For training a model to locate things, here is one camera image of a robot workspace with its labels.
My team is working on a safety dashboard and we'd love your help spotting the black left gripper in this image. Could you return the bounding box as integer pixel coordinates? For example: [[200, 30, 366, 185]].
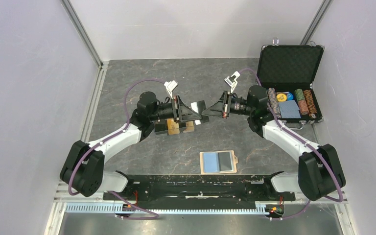
[[149, 95, 201, 124]]

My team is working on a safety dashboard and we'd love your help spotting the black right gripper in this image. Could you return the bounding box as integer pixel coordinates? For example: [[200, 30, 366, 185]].
[[203, 91, 255, 118]]

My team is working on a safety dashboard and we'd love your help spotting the black credit card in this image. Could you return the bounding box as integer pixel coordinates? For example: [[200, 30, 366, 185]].
[[190, 100, 210, 126], [217, 152, 233, 172]]

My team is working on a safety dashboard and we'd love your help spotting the cream leather card holder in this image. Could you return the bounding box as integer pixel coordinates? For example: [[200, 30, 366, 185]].
[[199, 150, 238, 175]]

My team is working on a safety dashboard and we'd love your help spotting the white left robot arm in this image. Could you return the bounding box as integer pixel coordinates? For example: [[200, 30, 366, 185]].
[[60, 92, 202, 200]]

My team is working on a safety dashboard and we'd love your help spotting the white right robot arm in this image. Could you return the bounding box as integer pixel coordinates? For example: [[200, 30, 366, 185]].
[[202, 85, 346, 202]]

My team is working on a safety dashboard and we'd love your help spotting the gold credit card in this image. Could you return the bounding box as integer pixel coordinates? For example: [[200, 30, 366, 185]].
[[184, 121, 195, 133], [166, 119, 180, 135]]

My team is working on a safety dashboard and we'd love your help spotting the clear acrylic card stand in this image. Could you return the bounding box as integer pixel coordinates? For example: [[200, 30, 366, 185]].
[[154, 118, 195, 136]]

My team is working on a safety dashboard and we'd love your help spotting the blue playing card deck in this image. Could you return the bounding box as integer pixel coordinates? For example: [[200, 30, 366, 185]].
[[278, 100, 301, 119]]

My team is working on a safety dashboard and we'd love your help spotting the yellow dealer chip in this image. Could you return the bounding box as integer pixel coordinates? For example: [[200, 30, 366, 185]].
[[277, 93, 287, 102]]

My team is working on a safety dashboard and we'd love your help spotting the black poker chip case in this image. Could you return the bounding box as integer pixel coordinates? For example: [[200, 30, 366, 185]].
[[257, 45, 325, 124]]

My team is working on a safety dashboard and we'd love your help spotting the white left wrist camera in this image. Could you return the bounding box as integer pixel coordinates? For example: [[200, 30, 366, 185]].
[[164, 80, 178, 98]]

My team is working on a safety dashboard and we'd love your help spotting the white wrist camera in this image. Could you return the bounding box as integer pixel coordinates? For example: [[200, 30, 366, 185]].
[[224, 71, 241, 94], [164, 80, 178, 98]]

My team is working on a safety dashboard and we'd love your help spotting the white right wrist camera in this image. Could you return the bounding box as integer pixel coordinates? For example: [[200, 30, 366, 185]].
[[224, 71, 241, 94]]

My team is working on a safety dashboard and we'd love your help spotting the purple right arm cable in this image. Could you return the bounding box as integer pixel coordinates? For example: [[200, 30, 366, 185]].
[[238, 68, 344, 203]]

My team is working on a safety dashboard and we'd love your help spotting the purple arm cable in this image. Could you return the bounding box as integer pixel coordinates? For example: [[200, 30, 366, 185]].
[[238, 68, 344, 203], [68, 79, 167, 196]]

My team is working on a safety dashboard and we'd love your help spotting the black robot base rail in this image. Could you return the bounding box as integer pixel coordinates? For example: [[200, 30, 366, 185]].
[[120, 174, 296, 210]]

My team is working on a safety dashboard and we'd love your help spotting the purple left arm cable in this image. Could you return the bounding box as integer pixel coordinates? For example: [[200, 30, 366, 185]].
[[68, 79, 167, 196]]

